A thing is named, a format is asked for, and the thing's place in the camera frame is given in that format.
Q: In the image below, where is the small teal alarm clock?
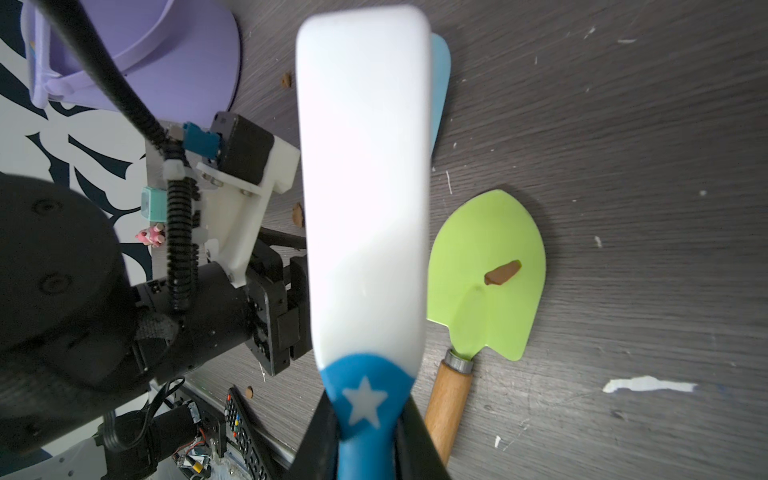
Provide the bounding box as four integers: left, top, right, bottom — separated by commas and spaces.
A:
140, 186, 168, 223

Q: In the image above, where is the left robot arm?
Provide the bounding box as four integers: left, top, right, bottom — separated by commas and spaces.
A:
1, 1, 312, 479

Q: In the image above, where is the light blue pointed trowel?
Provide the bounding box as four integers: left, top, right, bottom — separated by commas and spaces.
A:
430, 33, 452, 153

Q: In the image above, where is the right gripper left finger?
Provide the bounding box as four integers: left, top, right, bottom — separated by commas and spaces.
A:
284, 392, 341, 480

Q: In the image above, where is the pink toy figure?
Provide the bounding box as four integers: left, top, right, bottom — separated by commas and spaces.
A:
135, 223, 166, 248

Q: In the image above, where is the light green small trowel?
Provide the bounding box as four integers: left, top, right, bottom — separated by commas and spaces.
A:
425, 189, 546, 463

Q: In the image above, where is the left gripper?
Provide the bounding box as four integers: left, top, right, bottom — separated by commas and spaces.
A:
134, 227, 312, 377

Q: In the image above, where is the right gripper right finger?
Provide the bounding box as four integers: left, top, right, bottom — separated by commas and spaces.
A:
394, 397, 450, 480

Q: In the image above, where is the white blue cleaning brush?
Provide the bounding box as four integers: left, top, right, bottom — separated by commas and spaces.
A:
296, 5, 431, 479

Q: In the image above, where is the purple plastic bucket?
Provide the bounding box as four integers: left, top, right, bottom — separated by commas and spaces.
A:
20, 0, 241, 128

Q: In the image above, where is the black remote control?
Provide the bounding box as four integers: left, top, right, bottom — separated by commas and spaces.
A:
225, 387, 276, 480

